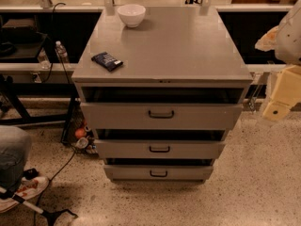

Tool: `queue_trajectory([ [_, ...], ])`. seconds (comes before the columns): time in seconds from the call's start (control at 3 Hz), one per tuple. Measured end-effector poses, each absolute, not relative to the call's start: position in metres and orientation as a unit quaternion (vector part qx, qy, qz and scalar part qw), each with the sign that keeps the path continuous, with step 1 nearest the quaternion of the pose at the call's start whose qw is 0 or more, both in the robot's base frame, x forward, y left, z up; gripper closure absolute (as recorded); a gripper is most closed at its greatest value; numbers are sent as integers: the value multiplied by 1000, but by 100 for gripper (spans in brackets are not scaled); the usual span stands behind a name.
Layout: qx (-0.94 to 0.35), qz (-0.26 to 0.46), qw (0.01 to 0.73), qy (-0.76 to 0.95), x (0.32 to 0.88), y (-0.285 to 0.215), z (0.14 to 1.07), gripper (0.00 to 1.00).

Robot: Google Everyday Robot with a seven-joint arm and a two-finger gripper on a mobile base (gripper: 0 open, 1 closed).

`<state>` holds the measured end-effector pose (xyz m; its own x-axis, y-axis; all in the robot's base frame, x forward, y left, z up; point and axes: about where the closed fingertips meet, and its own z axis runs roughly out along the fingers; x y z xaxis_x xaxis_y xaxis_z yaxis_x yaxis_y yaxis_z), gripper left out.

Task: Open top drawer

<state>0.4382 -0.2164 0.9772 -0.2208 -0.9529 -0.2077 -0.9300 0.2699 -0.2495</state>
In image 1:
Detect person's leg in jeans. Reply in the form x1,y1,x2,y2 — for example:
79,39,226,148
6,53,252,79
0,125,32,192

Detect white orange sneaker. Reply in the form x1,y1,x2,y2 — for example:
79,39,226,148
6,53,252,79
0,176,49,213

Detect black white tripod stand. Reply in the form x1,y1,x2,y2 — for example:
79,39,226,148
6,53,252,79
0,186,78,226

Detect black floor cable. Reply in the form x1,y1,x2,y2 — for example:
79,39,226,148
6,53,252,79
33,149,78,226

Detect dark blue snack packet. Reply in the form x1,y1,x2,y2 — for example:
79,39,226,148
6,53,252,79
91,52,123,72

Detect grey bottom drawer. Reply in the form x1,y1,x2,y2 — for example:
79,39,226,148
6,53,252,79
103,165,214,181

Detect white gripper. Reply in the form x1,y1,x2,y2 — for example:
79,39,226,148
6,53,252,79
262,65,301,121

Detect white ceramic bowl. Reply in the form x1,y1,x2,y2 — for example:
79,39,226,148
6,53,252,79
118,4,146,27

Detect grey drawer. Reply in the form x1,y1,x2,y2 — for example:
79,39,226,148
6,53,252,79
95,139,225,159
81,103,243,130
103,165,214,181

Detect grey top drawer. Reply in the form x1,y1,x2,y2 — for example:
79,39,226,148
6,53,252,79
81,103,243,130

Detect orange items on floor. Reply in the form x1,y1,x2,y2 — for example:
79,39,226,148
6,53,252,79
74,120,98,154

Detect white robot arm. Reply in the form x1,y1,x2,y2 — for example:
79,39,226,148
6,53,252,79
255,0,301,121

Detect clear plastic water bottle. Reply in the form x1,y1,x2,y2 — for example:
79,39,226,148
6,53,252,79
55,40,70,64

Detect black side table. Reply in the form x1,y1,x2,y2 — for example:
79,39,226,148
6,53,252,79
1,17,77,144

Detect grey middle drawer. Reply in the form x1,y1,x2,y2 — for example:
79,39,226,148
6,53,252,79
95,139,225,159

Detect grey drawer cabinet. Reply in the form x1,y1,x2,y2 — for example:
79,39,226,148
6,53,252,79
71,5,254,185

